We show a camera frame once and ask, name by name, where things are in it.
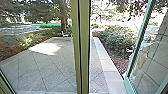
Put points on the green framed window wall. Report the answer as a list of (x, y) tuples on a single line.
[(80, 43)]

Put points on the metal garden bench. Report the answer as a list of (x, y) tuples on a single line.
[(65, 33)]

